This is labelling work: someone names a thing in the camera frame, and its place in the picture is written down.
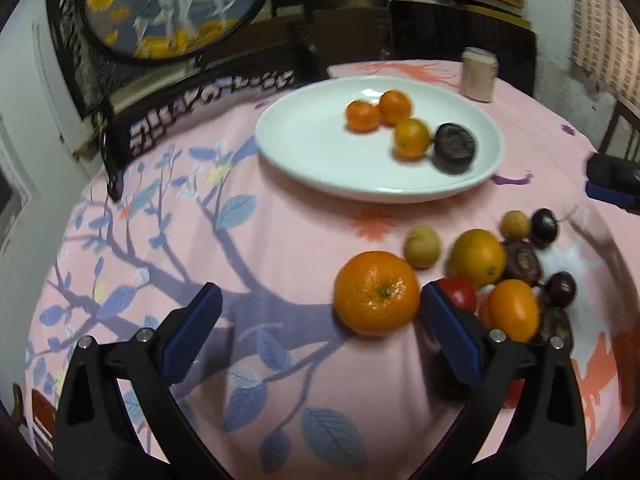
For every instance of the round embroidered table screen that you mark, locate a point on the round embroidered table screen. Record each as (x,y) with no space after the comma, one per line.
(175,5)

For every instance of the dark wooden chair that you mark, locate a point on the dark wooden chair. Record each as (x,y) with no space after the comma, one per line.
(617,130)

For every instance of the large deep orange mandarin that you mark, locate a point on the large deep orange mandarin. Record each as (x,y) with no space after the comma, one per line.
(376,292)

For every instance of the small orange kumquat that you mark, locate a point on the small orange kumquat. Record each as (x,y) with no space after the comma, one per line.
(411,137)
(395,106)
(362,115)
(512,310)

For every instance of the pink printed tablecloth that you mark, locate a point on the pink printed tablecloth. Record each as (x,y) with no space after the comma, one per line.
(280,240)

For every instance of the white oval plate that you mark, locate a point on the white oval plate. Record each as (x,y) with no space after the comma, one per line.
(310,145)

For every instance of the red cherry tomato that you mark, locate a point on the red cherry tomato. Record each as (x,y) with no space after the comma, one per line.
(461,292)

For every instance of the small yellow-tan round fruit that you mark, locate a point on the small yellow-tan round fruit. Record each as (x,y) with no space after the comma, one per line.
(515,224)
(422,246)

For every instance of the yellowish smooth orange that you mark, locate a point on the yellowish smooth orange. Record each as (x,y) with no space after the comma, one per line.
(477,257)

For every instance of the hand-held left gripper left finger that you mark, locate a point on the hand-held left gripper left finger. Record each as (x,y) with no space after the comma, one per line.
(192,330)

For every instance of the dark purple plum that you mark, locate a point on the dark purple plum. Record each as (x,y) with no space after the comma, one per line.
(544,225)
(561,287)

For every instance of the dark water chestnut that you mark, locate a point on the dark water chestnut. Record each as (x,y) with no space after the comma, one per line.
(556,326)
(521,261)
(454,147)

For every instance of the brown chair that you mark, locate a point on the brown chair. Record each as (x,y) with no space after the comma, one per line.
(345,35)

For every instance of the pale drink can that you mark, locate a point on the pale drink can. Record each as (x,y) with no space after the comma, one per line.
(477,77)

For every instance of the checked curtain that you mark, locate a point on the checked curtain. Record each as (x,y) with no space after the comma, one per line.
(600,20)

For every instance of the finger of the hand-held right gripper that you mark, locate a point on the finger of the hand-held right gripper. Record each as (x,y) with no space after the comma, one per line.
(607,195)

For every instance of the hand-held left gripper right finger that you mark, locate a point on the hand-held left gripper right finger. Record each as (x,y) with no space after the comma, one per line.
(450,322)

